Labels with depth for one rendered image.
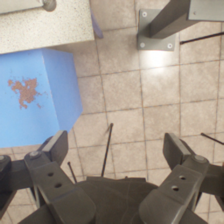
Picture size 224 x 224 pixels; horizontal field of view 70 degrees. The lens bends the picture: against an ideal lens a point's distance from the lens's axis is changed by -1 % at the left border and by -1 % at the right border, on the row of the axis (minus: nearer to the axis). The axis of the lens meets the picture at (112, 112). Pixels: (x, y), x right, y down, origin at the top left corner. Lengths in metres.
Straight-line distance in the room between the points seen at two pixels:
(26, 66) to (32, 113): 0.24
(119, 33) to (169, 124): 0.91
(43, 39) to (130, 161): 1.35
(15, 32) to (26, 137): 0.55
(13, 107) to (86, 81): 0.67
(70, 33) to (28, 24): 0.16
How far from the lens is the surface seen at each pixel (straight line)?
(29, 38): 0.74
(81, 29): 0.68
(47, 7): 0.71
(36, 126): 0.97
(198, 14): 0.55
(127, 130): 1.54
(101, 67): 1.41
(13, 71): 0.95
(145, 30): 1.43
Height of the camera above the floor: 1.40
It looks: 73 degrees down
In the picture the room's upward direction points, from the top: 176 degrees counter-clockwise
